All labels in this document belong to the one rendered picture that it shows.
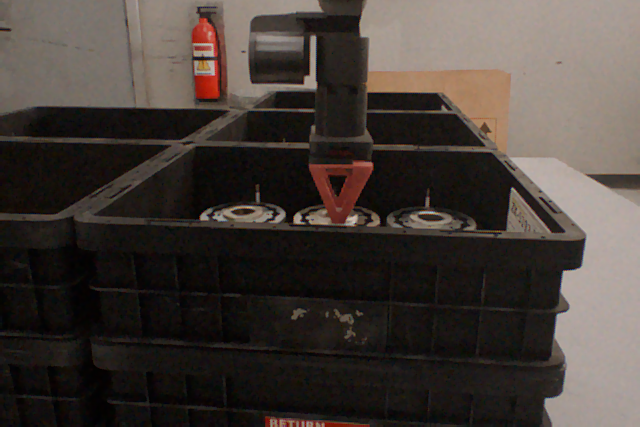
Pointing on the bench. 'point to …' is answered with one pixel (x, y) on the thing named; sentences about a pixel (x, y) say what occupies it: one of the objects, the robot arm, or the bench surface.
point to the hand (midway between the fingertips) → (337, 210)
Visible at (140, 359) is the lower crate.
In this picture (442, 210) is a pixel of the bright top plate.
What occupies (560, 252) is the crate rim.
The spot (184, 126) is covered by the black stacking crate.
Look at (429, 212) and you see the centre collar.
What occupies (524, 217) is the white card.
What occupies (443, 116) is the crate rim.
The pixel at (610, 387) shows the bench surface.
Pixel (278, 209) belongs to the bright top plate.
